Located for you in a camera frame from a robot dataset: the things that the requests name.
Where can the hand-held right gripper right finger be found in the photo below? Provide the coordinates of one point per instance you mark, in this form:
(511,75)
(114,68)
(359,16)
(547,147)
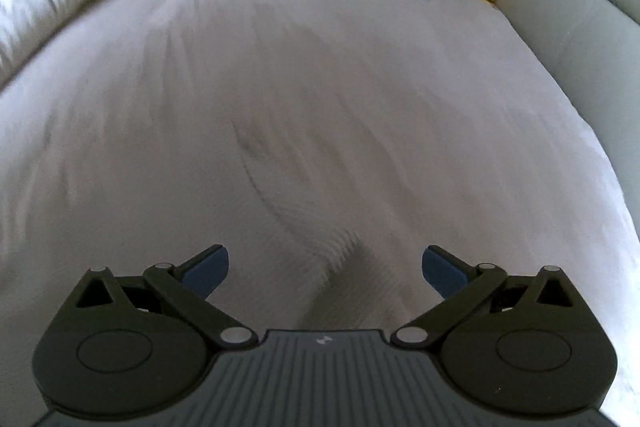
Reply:
(442,273)

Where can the beige bed blanket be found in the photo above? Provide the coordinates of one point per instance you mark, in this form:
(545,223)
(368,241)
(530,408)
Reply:
(300,107)

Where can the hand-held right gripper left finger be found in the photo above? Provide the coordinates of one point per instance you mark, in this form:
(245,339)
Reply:
(207,273)

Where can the beige padded headboard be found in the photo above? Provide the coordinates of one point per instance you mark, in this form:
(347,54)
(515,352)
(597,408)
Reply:
(575,7)

